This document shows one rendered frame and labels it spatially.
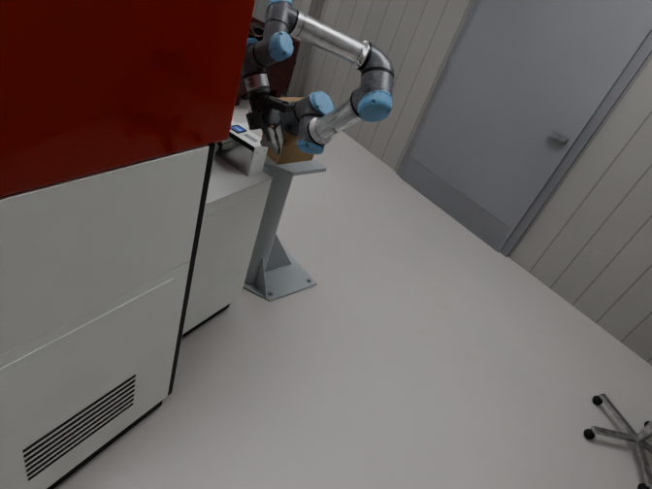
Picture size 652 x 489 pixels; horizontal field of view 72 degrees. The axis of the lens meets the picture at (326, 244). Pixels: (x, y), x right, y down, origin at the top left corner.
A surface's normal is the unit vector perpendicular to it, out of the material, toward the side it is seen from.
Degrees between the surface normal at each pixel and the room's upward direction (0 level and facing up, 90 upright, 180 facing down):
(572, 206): 90
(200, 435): 0
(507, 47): 90
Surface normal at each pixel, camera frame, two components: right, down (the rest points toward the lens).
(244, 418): 0.29, -0.77
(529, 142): -0.73, 0.20
